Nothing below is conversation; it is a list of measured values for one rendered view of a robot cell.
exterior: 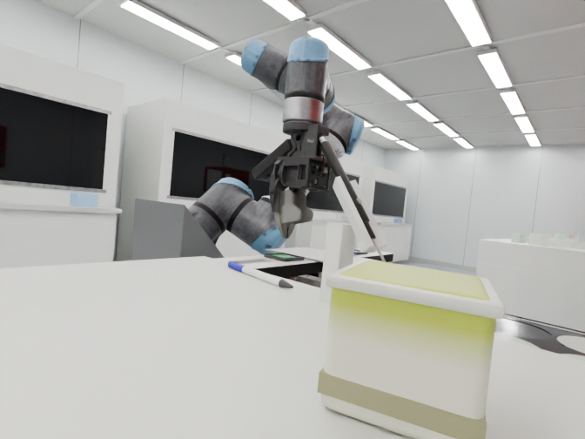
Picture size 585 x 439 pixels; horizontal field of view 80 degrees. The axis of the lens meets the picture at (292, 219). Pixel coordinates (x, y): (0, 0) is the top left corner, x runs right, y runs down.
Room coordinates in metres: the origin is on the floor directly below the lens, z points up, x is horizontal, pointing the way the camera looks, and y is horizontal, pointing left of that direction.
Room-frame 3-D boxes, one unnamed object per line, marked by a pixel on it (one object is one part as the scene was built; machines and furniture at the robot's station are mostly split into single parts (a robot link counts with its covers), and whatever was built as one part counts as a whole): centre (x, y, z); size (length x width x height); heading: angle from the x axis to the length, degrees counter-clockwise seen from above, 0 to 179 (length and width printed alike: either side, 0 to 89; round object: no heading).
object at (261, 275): (0.45, 0.04, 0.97); 0.14 x 0.01 x 0.01; 40
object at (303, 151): (0.65, -0.01, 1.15); 0.09 x 0.08 x 0.12; 50
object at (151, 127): (4.30, 0.98, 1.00); 1.80 x 1.08 x 2.00; 140
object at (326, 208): (5.98, -0.43, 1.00); 1.80 x 1.08 x 2.00; 140
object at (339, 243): (0.36, -0.07, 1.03); 0.06 x 0.04 x 0.13; 50
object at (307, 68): (0.66, 0.00, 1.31); 0.09 x 0.08 x 0.11; 166
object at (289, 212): (0.64, 0.01, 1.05); 0.06 x 0.03 x 0.09; 50
